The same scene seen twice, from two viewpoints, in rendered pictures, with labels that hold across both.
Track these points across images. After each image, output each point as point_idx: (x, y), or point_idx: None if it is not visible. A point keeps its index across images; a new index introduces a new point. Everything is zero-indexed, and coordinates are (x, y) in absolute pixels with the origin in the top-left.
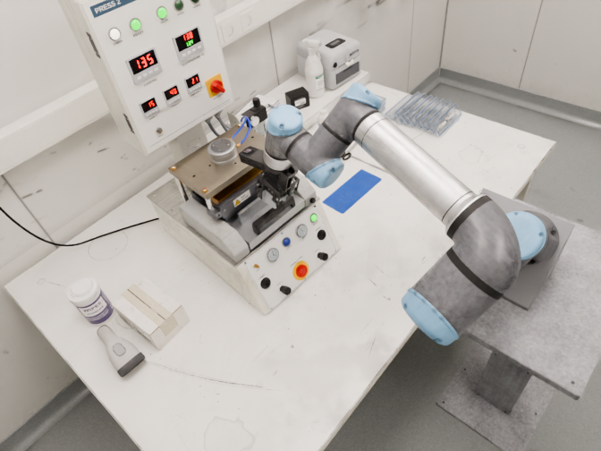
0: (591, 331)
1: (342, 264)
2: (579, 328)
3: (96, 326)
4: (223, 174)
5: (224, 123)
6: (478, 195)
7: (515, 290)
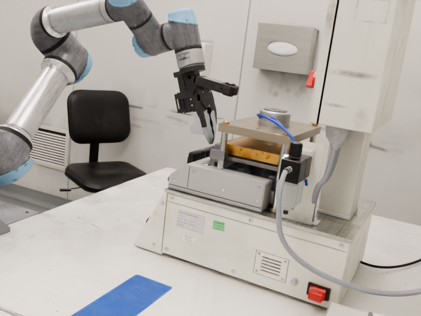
0: None
1: (129, 236)
2: None
3: None
4: (257, 118)
5: (418, 289)
6: (52, 5)
7: None
